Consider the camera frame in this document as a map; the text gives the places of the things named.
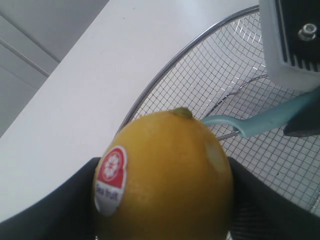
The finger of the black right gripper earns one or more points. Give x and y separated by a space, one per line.
305 123

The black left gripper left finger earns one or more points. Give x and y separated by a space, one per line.
64 214

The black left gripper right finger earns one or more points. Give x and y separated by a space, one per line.
260 213

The teal handled vegetable peeler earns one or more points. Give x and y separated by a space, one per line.
268 120

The yellow lemon with sticker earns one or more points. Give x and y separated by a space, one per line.
164 176

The white cabinet doors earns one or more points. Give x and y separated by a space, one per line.
35 36

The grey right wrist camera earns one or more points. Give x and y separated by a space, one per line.
291 42

